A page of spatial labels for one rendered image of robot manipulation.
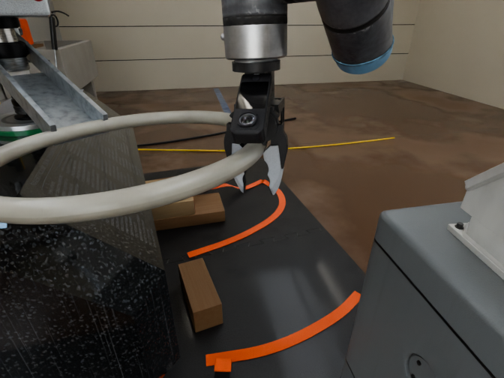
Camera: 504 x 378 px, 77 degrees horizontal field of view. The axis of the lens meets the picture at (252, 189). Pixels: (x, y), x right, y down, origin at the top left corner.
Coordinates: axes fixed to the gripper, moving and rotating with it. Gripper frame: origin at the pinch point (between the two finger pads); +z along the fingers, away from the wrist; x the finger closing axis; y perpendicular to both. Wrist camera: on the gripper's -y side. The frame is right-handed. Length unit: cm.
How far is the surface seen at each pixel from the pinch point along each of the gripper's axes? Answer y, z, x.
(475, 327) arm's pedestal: -14.4, 9.2, -30.2
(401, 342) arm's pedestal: -5.8, 24.0, -25.6
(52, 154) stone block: 16, 3, 59
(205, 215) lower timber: 106, 75, 60
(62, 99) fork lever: 22, -10, 56
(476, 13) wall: 551, -35, -206
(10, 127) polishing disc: 21, -2, 77
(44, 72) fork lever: 31, -16, 68
